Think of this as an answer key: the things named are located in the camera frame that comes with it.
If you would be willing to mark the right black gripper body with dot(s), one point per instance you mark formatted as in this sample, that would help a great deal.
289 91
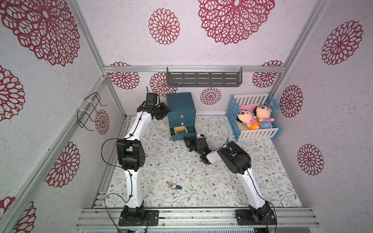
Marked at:
193 142

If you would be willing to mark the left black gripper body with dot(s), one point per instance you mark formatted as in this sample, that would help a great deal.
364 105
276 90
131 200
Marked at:
161 111

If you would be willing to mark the teal three-drawer cabinet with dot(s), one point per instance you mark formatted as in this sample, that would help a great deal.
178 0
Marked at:
183 113

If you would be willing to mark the large yellow wooden brooch box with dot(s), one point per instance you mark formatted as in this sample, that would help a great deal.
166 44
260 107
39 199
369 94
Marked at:
180 130

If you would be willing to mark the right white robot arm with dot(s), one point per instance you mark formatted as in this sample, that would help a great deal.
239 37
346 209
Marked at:
238 161

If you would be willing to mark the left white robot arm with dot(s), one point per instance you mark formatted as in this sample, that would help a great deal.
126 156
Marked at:
131 158

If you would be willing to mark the orange dressed plush doll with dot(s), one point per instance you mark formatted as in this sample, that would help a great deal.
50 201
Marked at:
248 120

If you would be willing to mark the blue white toy crib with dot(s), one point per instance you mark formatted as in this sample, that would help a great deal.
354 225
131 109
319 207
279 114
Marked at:
249 102

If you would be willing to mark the blue dressed plush doll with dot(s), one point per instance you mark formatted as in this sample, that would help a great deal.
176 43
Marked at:
263 115

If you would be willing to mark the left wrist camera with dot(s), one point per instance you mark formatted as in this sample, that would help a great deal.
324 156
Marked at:
152 99

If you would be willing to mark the grey wall shelf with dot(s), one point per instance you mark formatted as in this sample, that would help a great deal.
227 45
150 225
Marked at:
204 78

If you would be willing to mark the black wire wall rack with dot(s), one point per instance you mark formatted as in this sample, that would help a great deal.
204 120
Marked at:
83 116

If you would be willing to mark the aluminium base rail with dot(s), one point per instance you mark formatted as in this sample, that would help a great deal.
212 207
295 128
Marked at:
200 220

